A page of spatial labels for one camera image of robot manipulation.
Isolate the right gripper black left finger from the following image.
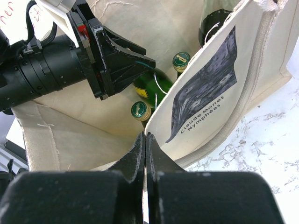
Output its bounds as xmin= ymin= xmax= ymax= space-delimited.
xmin=0 ymin=133 xmax=146 ymax=224

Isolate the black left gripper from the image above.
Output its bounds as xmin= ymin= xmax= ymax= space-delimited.
xmin=70 ymin=4 xmax=156 ymax=100

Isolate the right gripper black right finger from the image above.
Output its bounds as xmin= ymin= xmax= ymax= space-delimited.
xmin=145 ymin=133 xmax=284 ymax=224

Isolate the green Perrier bottle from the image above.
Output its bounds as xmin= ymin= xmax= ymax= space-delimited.
xmin=131 ymin=101 xmax=152 ymax=122
xmin=172 ymin=51 xmax=191 ymax=78
xmin=133 ymin=68 xmax=173 ymax=109

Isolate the Coca-Cola glass bottle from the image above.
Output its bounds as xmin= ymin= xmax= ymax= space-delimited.
xmin=198 ymin=0 xmax=243 ymax=48

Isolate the cream canvas Monet tote bag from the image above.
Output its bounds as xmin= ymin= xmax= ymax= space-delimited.
xmin=13 ymin=0 xmax=299 ymax=171

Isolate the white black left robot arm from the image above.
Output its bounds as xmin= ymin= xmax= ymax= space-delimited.
xmin=0 ymin=0 xmax=156 ymax=114

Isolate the white dry-erase board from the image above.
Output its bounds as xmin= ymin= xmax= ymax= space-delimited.
xmin=0 ymin=0 xmax=53 ymax=45

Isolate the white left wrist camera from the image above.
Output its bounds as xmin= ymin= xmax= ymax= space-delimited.
xmin=36 ymin=0 xmax=79 ymax=48

